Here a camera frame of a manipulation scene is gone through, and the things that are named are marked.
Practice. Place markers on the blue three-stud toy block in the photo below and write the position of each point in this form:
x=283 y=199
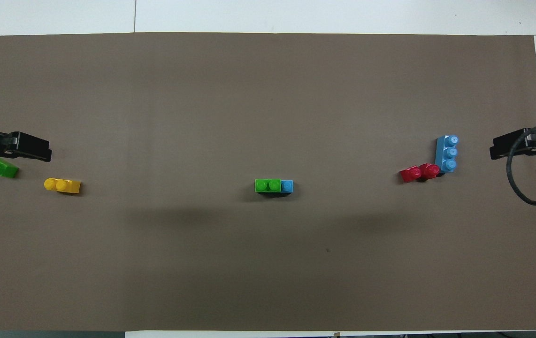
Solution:
x=446 y=154
x=287 y=186

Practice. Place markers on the yellow two-stud toy block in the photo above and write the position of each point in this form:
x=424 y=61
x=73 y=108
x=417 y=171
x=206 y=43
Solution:
x=64 y=186

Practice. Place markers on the red single-stud toy block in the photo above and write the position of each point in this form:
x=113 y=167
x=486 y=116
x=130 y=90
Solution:
x=409 y=175
x=430 y=171

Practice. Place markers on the brown table mat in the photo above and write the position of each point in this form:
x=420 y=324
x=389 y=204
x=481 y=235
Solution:
x=268 y=94

